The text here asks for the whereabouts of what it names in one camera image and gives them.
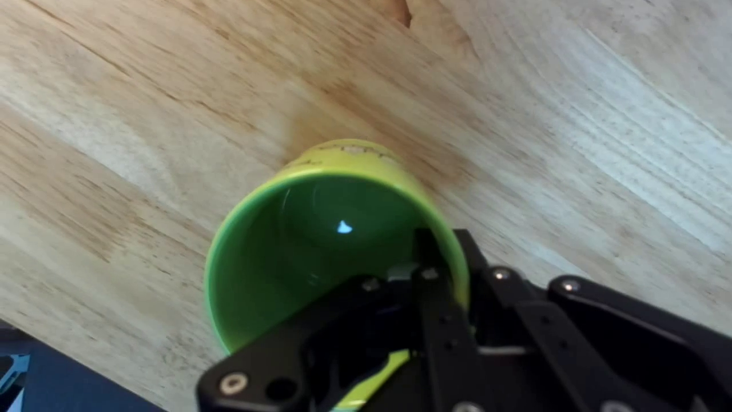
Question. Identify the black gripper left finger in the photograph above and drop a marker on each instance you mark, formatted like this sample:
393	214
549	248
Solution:
368	327

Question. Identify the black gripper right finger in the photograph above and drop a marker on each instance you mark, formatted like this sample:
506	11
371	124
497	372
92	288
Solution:
580	344

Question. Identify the yellow green mug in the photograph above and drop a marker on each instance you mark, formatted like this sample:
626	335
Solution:
305	252

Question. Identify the dark blue base panel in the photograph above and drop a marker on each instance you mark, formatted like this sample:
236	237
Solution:
53	380

